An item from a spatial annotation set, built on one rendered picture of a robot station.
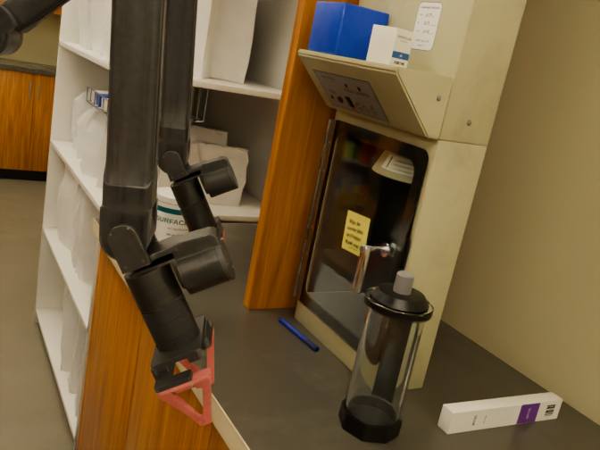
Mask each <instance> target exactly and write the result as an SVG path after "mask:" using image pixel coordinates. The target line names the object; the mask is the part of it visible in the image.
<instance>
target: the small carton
mask: <svg viewBox="0 0 600 450"><path fill-rule="evenodd" d="M413 36H414V32H411V31H408V30H405V29H399V28H395V27H389V26H382V25H375V24H374V25H373V29H372V33H371V41H370V45H369V49H368V53H367V58H366V61H368V62H374V63H383V64H388V65H393V66H398V67H402V68H406V67H407V63H408V60H409V55H410V52H411V48H412V43H413Z"/></svg>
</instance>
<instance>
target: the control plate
mask: <svg viewBox="0 0 600 450"><path fill-rule="evenodd" d="M313 72H314V74H315V76H316V77H317V79H318V81H319V82H320V83H321V86H322V88H323V90H324V91H325V93H326V95H327V97H328V99H329V100H330V102H331V104H332V105H334V106H336V107H340V108H343V109H346V110H348V111H351V112H355V113H359V114H362V115H366V116H369V117H372V118H374V119H378V120H381V121H385V122H389V121H388V118H387V116H386V114H385V113H384V111H383V109H382V107H381V105H380V103H379V100H378V98H377V97H376V95H375V93H374V91H373V89H372V87H371V84H370V82H368V81H363V80H359V79H352V78H348V77H344V76H340V75H337V74H332V73H328V72H325V71H317V70H313ZM345 83H346V84H347V85H348V88H346V87H345V85H344V84H345ZM357 87H359V88H360V89H361V92H360V91H359V90H358V89H357ZM330 95H333V96H334V99H332V98H331V96H330ZM338 96H340V97H341V98H342V99H343V103H340V102H339V101H338ZM345 96H347V97H350V99H351V101H352V103H353V105H354V108H353V107H350V105H349V104H348V102H347V101H346V98H345ZM356 102H358V103H359V105H357V106H356V105H355V104H356ZM363 104H366V106H367V107H366V108H365V107H364V108H363ZM371 106H373V107H374V109H375V110H371Z"/></svg>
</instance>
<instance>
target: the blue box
mask: <svg viewBox="0 0 600 450"><path fill-rule="evenodd" d="M388 18H389V14H388V13H386V12H380V11H376V10H372V9H369V8H365V7H362V6H359V5H355V4H349V3H343V2H324V1H318V2H317V4H316V8H315V13H314V16H313V23H312V31H311V36H310V41H309V46H308V50H309V51H314V52H319V53H324V54H333V55H338V56H344V57H348V58H354V59H358V60H364V61H366V58H367V53H368V49H369V45H370V41H371V33H372V29H373V25H374V24H375V25H382V26H387V25H388Z"/></svg>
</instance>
